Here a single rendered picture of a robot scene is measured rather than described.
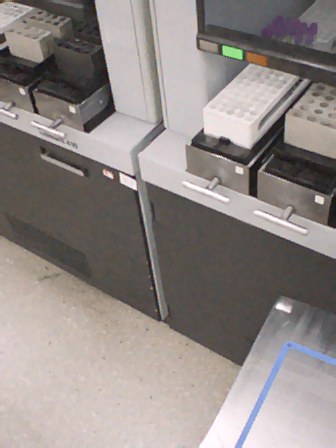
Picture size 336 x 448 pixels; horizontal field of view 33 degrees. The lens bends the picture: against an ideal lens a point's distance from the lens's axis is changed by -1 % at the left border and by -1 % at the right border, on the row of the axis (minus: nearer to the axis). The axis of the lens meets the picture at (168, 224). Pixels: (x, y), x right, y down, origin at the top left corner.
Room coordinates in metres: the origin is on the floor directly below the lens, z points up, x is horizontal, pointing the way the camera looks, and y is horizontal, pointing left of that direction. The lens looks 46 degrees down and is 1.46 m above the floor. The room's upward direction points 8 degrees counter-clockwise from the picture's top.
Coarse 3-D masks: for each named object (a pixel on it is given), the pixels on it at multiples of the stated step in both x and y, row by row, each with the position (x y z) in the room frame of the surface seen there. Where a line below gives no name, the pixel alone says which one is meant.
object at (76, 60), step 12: (60, 48) 1.12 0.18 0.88; (72, 48) 1.11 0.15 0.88; (84, 48) 1.10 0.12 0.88; (60, 60) 1.13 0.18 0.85; (72, 60) 1.10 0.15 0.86; (84, 60) 1.08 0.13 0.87; (96, 60) 1.08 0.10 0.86; (72, 72) 1.11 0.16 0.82; (84, 72) 1.09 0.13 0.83; (96, 72) 1.07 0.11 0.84
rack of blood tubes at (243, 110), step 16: (240, 80) 0.93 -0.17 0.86; (256, 80) 0.92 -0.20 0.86; (272, 80) 0.92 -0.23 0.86; (288, 80) 0.90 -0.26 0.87; (304, 80) 0.95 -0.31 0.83; (224, 96) 0.89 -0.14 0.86; (240, 96) 0.87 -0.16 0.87; (256, 96) 0.87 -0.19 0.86; (272, 96) 0.86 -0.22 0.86; (288, 96) 0.93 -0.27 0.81; (208, 112) 0.84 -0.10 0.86; (224, 112) 0.83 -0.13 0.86; (240, 112) 0.82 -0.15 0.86; (256, 112) 0.82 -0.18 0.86; (272, 112) 0.89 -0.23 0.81; (208, 128) 0.84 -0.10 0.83; (224, 128) 0.81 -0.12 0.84; (240, 128) 0.79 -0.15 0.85; (256, 128) 0.80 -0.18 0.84
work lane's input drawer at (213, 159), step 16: (272, 128) 0.83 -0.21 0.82; (192, 144) 0.82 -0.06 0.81; (208, 144) 0.81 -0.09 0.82; (224, 144) 0.80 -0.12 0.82; (256, 144) 0.79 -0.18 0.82; (272, 144) 0.81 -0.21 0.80; (192, 160) 0.82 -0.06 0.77; (208, 160) 0.79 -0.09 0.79; (224, 160) 0.77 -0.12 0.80; (240, 160) 0.76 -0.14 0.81; (256, 160) 0.76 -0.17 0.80; (208, 176) 0.80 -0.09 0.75; (224, 176) 0.77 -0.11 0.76; (240, 176) 0.75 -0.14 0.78; (256, 176) 0.76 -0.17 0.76; (208, 192) 0.75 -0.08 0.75; (240, 192) 0.75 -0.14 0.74
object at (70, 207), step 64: (128, 0) 1.00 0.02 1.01; (128, 64) 1.02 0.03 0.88; (0, 128) 1.21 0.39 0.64; (64, 128) 1.04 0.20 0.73; (128, 128) 1.00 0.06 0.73; (0, 192) 1.29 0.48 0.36; (64, 192) 1.09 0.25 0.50; (128, 192) 0.94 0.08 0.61; (64, 256) 1.15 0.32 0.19; (128, 256) 0.97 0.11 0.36
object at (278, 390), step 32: (288, 320) 0.41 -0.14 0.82; (320, 320) 0.40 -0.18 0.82; (256, 352) 0.37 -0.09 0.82; (288, 352) 0.36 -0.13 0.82; (320, 352) 0.36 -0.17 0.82; (256, 384) 0.33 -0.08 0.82; (288, 384) 0.32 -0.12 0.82; (320, 384) 0.32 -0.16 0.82; (224, 416) 0.29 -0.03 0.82; (256, 416) 0.29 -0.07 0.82; (288, 416) 0.28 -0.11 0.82; (320, 416) 0.28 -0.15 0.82
